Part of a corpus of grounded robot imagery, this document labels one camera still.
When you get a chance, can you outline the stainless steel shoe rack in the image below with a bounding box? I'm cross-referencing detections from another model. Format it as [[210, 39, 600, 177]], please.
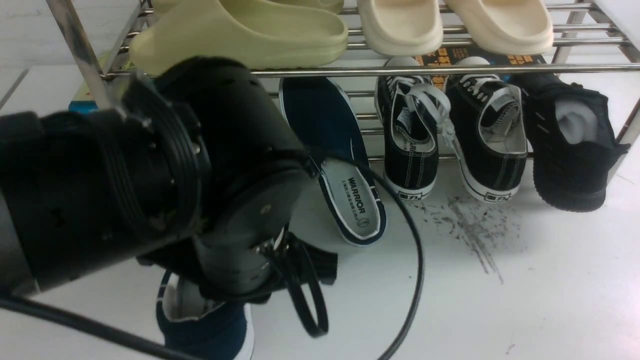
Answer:
[[46, 0, 640, 181]]

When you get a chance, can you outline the cream foam slide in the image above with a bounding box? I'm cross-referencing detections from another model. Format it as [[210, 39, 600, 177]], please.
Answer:
[[445, 0, 554, 56], [356, 0, 444, 57]]

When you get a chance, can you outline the black canvas sneaker right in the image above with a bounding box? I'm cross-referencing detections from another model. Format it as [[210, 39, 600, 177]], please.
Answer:
[[443, 73, 529, 204]]

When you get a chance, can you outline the green foam slide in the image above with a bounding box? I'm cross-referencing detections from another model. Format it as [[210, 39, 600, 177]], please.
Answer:
[[128, 0, 349, 76], [151, 0, 345, 15]]

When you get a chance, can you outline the cream foam slide left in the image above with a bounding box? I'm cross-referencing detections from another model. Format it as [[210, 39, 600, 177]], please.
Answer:
[[356, 0, 444, 57]]

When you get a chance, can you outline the navy canvas shoe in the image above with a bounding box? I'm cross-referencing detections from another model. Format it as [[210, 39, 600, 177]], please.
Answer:
[[155, 270, 255, 360], [278, 76, 387, 248]]

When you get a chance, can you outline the black canvas sneaker left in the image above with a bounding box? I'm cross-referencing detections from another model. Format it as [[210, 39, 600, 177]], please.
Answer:
[[374, 74, 453, 201]]

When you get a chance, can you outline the blue yellow book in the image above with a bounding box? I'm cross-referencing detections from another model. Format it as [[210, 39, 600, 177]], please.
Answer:
[[68, 51, 136, 115]]

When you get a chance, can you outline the black cable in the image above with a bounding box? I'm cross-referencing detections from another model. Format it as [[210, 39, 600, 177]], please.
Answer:
[[0, 148, 426, 360]]

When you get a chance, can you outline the green foam slide near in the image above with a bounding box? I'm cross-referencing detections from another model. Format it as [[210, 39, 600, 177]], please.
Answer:
[[128, 0, 349, 76]]

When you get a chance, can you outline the green foam slide far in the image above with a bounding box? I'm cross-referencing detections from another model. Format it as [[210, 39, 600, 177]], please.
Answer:
[[151, 0, 345, 15]]

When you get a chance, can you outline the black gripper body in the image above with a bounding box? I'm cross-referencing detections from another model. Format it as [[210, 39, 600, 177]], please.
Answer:
[[137, 187, 338, 304]]

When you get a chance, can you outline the cream foam slide right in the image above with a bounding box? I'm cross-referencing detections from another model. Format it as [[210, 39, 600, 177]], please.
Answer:
[[445, 0, 554, 56]]

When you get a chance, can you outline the black canvas sneaker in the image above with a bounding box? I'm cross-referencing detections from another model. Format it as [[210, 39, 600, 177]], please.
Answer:
[[374, 74, 453, 201], [443, 73, 529, 204]]

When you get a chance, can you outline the black knit sneaker right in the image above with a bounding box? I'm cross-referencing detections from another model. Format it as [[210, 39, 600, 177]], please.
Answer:
[[509, 73, 631, 213]]

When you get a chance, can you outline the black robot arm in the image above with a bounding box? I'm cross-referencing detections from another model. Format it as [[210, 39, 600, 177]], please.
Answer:
[[1, 58, 338, 303]]

